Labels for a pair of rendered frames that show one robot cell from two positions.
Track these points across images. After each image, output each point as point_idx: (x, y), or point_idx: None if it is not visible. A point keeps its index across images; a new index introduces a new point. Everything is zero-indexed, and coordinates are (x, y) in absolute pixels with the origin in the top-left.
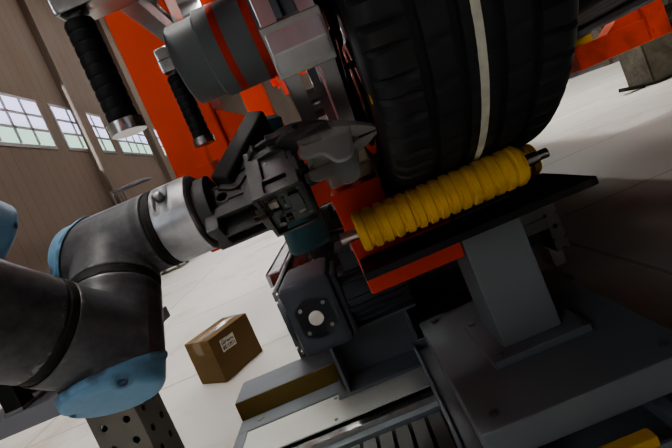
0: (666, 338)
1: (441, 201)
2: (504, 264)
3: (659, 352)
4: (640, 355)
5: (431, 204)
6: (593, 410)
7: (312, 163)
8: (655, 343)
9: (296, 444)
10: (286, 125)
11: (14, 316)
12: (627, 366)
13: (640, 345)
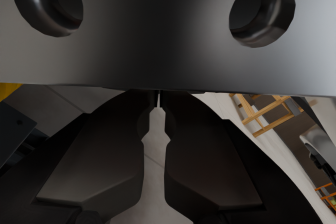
0: (19, 118)
1: (20, 85)
2: None
3: (21, 131)
4: (12, 134)
5: (12, 92)
6: None
7: (124, 209)
8: (16, 123)
9: None
10: (316, 217)
11: None
12: (9, 145)
13: (7, 125)
